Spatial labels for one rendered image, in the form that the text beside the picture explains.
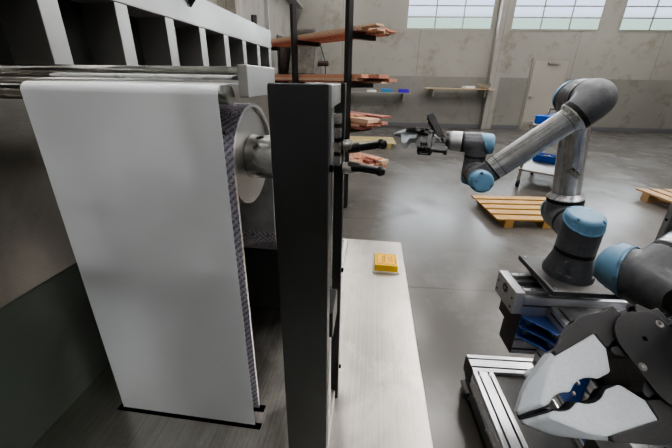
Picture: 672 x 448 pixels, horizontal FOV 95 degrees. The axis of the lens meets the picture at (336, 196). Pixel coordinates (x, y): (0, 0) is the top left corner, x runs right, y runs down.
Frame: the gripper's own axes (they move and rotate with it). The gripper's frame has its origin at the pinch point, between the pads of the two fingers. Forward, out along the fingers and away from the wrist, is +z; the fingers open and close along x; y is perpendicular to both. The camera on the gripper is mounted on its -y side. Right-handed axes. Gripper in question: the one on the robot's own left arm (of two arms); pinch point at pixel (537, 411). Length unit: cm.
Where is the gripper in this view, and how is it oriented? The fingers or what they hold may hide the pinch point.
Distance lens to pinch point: 33.3
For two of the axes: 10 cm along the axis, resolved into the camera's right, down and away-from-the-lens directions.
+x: -3.3, -7.9, 5.1
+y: 0.9, 5.1, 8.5
